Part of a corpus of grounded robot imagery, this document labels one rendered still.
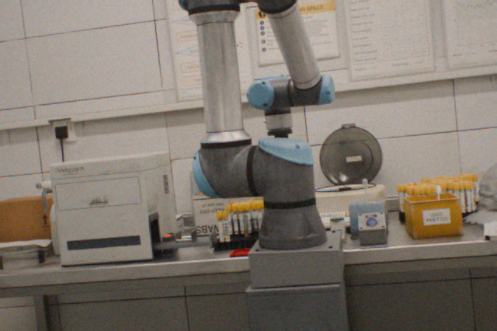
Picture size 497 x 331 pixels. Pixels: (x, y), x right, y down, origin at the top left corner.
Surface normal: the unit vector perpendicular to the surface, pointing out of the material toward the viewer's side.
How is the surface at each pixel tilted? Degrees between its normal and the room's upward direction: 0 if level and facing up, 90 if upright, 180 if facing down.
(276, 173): 92
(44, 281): 90
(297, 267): 90
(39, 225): 91
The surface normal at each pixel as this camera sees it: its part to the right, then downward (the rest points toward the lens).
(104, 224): -0.17, 0.07
